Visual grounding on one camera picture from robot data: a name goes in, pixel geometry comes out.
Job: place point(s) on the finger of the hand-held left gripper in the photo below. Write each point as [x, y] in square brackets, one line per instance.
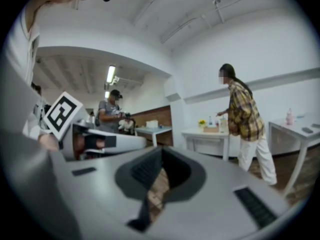
[132, 141]

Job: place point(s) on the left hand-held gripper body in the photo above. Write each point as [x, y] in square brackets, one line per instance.
[62, 114]

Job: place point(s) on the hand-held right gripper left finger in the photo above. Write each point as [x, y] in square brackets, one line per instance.
[100, 189]

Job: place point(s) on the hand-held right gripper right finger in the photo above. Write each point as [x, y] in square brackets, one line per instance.
[215, 209]

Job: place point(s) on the wooden tray box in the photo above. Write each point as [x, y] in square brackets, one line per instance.
[211, 129]

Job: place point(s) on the person's left forearm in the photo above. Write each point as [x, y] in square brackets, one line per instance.
[47, 142]

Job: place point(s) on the person's left hand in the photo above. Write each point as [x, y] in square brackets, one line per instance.
[79, 146]

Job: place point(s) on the light blue table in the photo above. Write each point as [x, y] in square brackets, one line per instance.
[153, 131]

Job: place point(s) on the long ceiling lamp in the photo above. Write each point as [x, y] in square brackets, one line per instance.
[110, 74]

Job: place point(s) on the white table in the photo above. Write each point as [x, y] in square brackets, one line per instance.
[295, 134]
[207, 139]

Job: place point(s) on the person's white shirt torso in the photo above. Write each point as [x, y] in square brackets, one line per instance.
[17, 59]

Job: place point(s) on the yellow sunflower bouquet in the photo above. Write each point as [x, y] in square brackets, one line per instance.
[202, 122]

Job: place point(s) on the blue water bottle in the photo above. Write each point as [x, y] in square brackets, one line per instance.
[210, 122]

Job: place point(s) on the pink bottle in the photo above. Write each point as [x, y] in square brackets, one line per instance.
[290, 116]

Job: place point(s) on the black smartphone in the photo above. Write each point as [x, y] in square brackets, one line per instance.
[307, 130]
[316, 126]

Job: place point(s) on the teal small object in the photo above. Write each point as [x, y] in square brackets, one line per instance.
[300, 116]

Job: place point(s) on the ceiling conduit pipe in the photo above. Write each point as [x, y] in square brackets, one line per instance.
[216, 4]

